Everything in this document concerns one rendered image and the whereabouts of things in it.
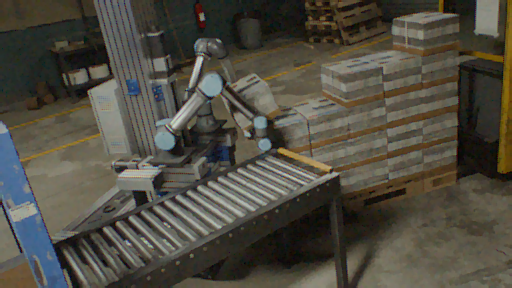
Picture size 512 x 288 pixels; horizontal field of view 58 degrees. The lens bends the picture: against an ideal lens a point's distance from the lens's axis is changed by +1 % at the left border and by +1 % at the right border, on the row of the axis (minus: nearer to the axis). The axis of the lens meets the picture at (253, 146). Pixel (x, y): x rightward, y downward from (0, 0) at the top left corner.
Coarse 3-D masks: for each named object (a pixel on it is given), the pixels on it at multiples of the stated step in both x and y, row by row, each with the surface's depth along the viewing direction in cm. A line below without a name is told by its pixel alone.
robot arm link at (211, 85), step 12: (216, 72) 262; (204, 84) 252; (216, 84) 253; (192, 96) 259; (204, 96) 255; (192, 108) 258; (180, 120) 260; (168, 132) 261; (180, 132) 265; (156, 144) 263; (168, 144) 262
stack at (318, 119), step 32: (416, 96) 326; (288, 128) 304; (320, 128) 312; (352, 128) 319; (416, 128) 334; (288, 160) 313; (320, 160) 319; (352, 160) 328; (384, 160) 336; (416, 160) 343; (384, 192) 345; (416, 192) 354; (288, 224) 330
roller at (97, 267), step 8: (80, 240) 212; (80, 248) 207; (88, 248) 205; (88, 256) 199; (96, 256) 199; (88, 264) 196; (96, 264) 192; (96, 272) 188; (104, 272) 186; (104, 280) 181; (112, 280) 181
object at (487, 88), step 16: (464, 64) 381; (480, 64) 370; (496, 64) 363; (464, 80) 383; (480, 80) 366; (496, 80) 350; (464, 96) 388; (480, 96) 370; (496, 96) 354; (464, 112) 393; (480, 112) 375; (496, 112) 358; (480, 128) 379; (496, 128) 362
